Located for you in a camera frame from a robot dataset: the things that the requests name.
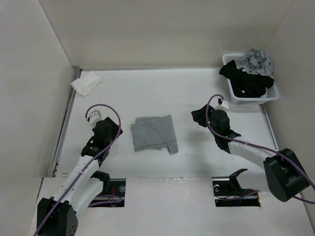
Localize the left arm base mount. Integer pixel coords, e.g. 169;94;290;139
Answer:
89;179;126;208

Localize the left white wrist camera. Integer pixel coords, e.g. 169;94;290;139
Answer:
87;110;102;128

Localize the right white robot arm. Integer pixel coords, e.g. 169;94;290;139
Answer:
191;105;311;202

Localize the folded white tank top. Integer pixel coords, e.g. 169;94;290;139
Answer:
71;71;103;97

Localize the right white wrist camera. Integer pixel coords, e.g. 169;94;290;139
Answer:
217;98;229;110

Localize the white plastic laundry basket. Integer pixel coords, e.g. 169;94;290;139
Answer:
219;53;279;104

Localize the grey tank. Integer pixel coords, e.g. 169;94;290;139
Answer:
131;115;179;155
236;48;274;76

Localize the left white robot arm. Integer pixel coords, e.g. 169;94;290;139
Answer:
34;117;123;236

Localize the crumpled grey tank top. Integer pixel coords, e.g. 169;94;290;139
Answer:
236;48;274;76

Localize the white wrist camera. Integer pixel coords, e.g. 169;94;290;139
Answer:
217;98;229;110
87;110;102;128

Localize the black tank top in basket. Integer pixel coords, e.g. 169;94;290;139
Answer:
219;60;274;98

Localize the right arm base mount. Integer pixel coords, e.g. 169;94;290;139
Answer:
212;168;261;207

